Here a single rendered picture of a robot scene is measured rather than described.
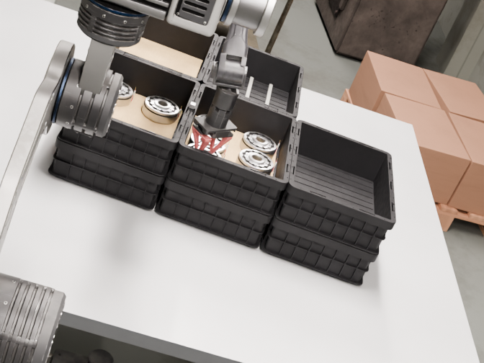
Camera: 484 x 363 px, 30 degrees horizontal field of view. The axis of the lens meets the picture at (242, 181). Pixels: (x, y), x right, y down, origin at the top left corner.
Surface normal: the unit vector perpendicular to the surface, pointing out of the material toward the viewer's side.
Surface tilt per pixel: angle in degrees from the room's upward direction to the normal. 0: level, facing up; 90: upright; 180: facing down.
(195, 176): 90
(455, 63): 90
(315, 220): 90
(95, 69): 90
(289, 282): 0
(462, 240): 0
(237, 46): 58
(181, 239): 0
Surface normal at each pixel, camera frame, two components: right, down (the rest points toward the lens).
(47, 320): 0.29, -0.49
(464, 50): -0.03, 0.51
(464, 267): 0.33, -0.80
